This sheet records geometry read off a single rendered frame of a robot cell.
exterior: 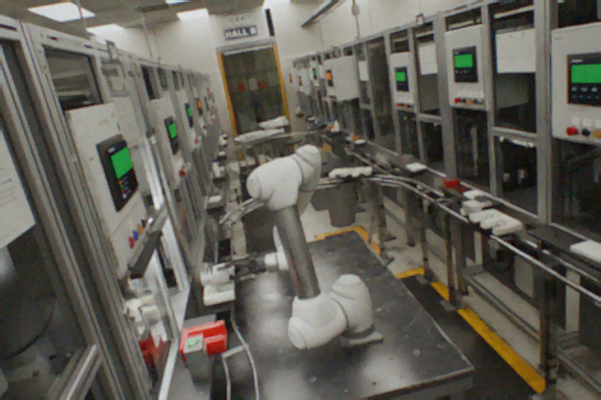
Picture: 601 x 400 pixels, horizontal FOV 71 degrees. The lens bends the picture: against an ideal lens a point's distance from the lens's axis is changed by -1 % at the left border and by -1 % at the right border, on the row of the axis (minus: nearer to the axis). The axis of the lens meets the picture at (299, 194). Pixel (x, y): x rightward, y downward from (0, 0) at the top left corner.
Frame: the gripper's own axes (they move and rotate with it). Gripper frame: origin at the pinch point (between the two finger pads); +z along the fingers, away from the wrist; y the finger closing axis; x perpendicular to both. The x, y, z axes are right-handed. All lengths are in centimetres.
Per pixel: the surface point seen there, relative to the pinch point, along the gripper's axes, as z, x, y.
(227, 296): 0.3, 6.7, -9.2
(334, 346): -43, 37, -27
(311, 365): -31, 45, -28
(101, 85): 21, 40, 92
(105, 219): 18, 78, 57
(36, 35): 20, 83, 104
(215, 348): 3, 56, -3
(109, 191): 19, 69, 63
